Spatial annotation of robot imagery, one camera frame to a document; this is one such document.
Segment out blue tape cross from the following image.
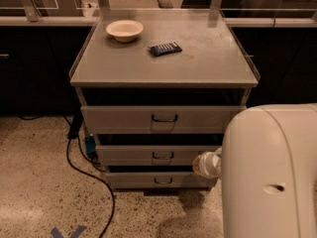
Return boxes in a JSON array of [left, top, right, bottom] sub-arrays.
[[49, 225, 87, 238]]

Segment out dark background counter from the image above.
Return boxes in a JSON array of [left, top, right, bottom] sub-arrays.
[[0, 26, 317, 116]]

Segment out blue snack packet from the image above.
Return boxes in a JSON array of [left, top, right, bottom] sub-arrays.
[[149, 42, 182, 57]]

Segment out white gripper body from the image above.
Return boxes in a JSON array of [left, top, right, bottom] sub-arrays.
[[199, 148, 222, 179]]

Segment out grey drawer cabinet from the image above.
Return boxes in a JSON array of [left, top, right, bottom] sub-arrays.
[[70, 9, 259, 178]]

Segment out black cable on left floor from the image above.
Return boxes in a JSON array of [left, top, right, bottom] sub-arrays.
[[62, 115, 117, 238]]

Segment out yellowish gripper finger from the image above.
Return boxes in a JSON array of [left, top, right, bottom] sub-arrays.
[[192, 155, 201, 176]]

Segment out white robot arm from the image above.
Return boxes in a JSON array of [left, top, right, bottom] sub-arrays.
[[193, 103, 317, 238]]

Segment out white bowl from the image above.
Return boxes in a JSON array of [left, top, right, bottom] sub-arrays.
[[105, 20, 144, 43]]

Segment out grey drawer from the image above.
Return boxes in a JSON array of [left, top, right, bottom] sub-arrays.
[[96, 146, 219, 167], [105, 172, 218, 189], [81, 105, 246, 134]]

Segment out black power strip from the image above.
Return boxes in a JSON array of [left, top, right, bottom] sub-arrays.
[[67, 113, 83, 140]]

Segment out blue power adapter box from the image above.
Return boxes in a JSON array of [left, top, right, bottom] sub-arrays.
[[84, 136, 97, 158]]

